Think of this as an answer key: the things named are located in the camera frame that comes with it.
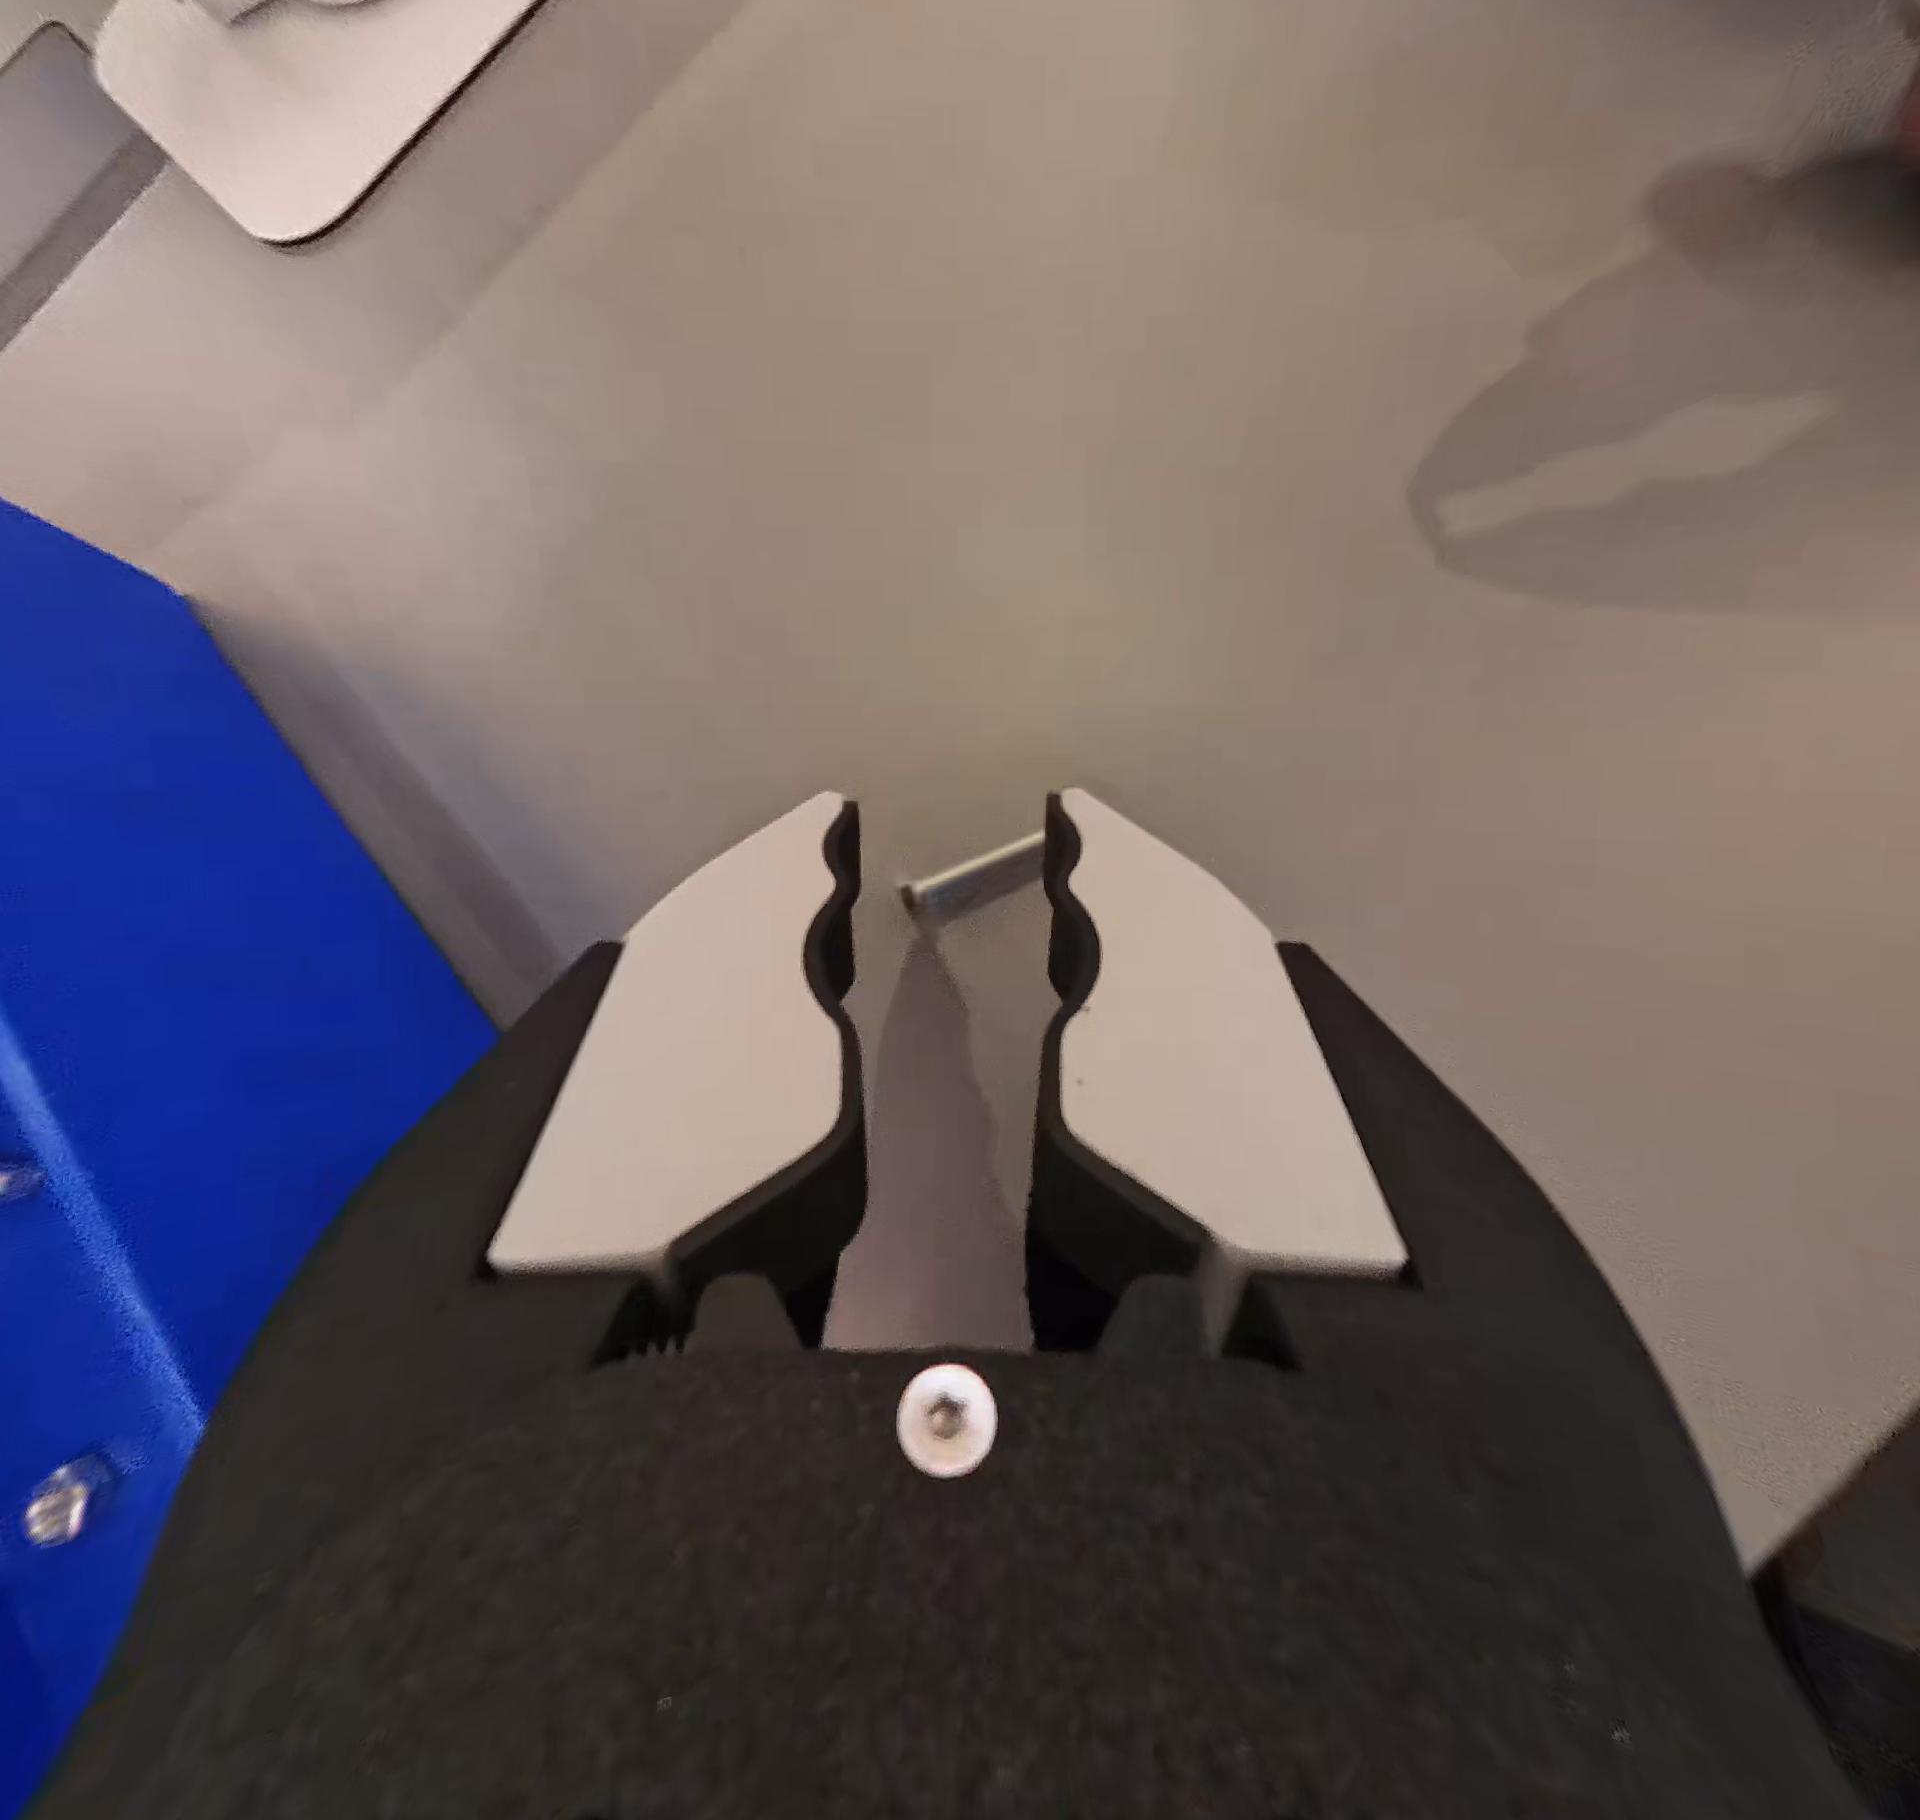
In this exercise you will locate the grey desk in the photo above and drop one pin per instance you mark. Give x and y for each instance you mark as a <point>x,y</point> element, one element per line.
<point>1049,425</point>

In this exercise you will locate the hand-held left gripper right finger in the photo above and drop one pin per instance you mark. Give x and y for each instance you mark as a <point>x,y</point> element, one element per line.
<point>1215,1099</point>

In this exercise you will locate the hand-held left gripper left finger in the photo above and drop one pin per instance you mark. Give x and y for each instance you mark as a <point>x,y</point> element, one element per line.
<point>688,1084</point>

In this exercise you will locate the white document stand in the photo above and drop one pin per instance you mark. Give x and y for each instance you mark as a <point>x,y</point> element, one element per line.
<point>329,95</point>

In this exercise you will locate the silver hex nut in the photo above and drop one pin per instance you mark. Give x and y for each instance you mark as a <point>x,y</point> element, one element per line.
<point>67,1502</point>

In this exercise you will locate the blue plastic bin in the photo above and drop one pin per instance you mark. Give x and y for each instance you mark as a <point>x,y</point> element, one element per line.
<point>180,1023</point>

